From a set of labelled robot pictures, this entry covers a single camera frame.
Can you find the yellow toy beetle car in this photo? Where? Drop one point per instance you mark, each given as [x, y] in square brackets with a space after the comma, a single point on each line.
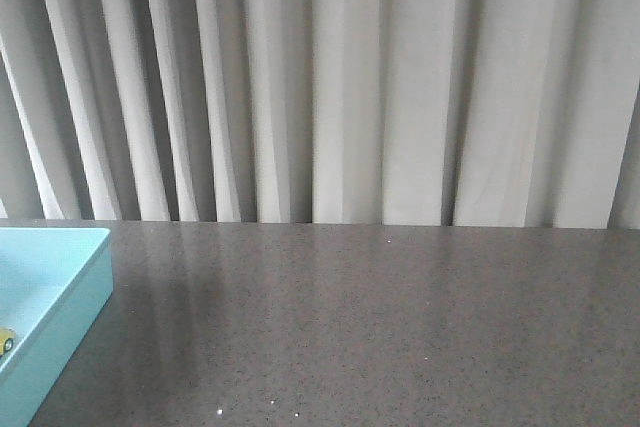
[7, 340]

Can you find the grey pleated curtain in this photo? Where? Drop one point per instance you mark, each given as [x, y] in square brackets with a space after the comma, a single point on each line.
[402, 112]

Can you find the light blue storage box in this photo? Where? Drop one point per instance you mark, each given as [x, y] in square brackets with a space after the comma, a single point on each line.
[54, 284]

